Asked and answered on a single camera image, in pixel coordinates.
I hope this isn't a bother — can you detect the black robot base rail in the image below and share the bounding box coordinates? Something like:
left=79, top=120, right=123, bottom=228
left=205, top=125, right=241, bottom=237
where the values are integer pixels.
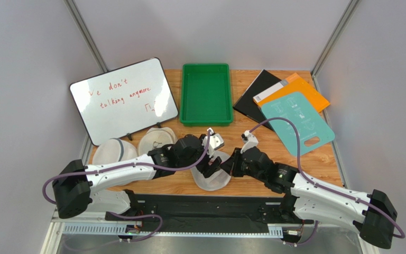
left=122, top=194, right=303, bottom=233

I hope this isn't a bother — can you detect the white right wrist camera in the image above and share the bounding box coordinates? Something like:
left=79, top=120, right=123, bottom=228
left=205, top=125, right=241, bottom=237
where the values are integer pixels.
left=241, top=130, right=259, bottom=153

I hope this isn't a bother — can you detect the orange notebook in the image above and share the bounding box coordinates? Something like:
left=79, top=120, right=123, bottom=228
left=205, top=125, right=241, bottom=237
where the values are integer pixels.
left=253, top=73, right=330, bottom=113

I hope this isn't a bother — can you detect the green plastic tray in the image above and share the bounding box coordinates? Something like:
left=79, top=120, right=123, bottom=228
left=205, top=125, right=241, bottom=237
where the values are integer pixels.
left=179, top=63, right=234, bottom=127

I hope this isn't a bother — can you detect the whiteboard with red writing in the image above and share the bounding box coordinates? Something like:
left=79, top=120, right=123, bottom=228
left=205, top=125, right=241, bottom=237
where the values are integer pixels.
left=69, top=57, right=179, bottom=146

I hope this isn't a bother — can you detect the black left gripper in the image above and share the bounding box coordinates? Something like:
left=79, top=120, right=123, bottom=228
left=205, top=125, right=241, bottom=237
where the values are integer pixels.
left=178, top=134, right=222, bottom=178

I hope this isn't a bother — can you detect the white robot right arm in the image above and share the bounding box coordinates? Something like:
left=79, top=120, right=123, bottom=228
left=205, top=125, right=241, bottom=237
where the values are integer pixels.
left=220, top=147, right=398, bottom=249

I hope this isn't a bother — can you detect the black notebook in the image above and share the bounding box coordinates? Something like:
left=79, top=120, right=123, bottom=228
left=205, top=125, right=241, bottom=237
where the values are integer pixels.
left=233, top=69, right=283, bottom=130

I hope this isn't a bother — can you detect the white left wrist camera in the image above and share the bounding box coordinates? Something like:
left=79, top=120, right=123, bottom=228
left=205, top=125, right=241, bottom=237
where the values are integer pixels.
left=206, top=128, right=224, bottom=156

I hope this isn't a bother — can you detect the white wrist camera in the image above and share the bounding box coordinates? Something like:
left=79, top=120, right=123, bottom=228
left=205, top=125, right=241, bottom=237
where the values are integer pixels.
left=241, top=130, right=259, bottom=153
left=206, top=128, right=224, bottom=156

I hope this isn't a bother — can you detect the white slotted cable duct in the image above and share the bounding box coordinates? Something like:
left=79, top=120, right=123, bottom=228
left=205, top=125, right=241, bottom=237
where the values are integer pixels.
left=62, top=225, right=284, bottom=238

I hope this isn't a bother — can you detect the white mesh laundry bag pink zipper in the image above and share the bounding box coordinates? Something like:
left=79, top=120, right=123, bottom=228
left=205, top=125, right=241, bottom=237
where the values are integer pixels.
left=190, top=151, right=232, bottom=191

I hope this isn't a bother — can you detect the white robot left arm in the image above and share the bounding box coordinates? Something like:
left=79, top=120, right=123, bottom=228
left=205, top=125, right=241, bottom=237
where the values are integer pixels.
left=49, top=134, right=224, bottom=219

